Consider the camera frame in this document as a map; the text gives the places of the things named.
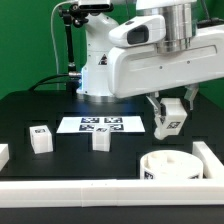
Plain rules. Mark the white overhead camera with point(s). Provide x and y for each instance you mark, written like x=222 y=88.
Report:
x=95 y=5

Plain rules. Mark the white U-shaped fence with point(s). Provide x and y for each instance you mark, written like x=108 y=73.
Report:
x=91 y=193

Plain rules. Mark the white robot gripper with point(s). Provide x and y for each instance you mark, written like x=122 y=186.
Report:
x=140 y=70

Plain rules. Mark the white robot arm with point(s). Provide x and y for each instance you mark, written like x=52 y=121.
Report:
x=160 y=48

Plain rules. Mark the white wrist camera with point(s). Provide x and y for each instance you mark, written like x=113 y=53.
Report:
x=140 y=30

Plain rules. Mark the white marker paper sheet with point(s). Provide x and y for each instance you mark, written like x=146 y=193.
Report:
x=130 y=124

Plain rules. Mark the white round stool seat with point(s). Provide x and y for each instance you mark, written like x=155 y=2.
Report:
x=170 y=165

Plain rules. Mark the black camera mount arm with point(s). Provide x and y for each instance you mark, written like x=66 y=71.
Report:
x=72 y=17

